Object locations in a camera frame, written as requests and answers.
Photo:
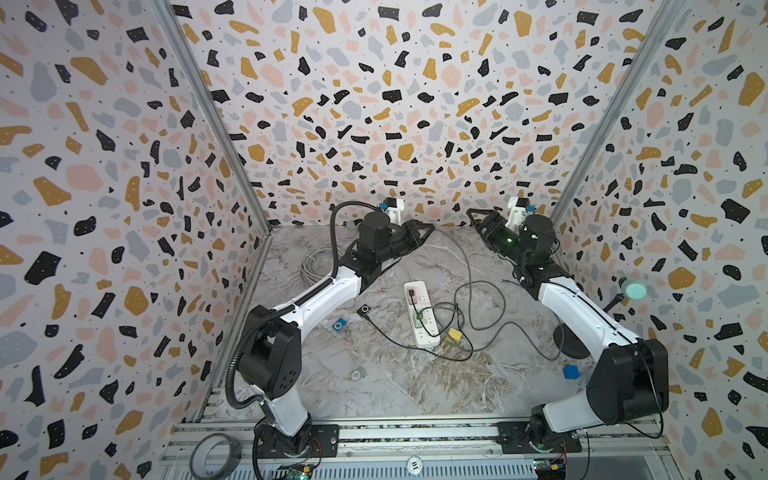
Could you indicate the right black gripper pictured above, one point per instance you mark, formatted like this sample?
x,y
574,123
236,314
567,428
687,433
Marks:
x,y
497,224

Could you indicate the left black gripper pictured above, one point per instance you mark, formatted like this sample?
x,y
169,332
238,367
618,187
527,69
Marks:
x,y
412,230

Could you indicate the white power strip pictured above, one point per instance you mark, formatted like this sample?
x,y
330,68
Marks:
x,y
429,336

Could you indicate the blue mp3 player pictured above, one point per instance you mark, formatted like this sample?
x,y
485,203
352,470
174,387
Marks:
x,y
339,325

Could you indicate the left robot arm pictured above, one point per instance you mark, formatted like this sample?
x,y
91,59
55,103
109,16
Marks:
x,y
266,361

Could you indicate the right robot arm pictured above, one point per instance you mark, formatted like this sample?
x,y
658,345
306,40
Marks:
x,y
630,379

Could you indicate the yellow USB charger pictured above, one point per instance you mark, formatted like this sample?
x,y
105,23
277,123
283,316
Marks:
x,y
454,336

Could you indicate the blue cube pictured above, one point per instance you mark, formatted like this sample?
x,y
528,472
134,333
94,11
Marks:
x,y
571,372

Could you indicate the black tape roll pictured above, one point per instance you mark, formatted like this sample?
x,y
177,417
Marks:
x,y
216,456

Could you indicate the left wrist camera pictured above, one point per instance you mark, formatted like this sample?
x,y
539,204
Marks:
x,y
393,208

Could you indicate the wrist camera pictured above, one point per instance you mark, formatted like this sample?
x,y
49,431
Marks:
x,y
393,208
519,209

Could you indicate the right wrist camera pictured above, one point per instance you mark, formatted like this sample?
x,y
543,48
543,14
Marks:
x,y
519,209

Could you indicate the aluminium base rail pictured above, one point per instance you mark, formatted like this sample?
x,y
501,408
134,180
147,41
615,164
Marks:
x,y
477,447

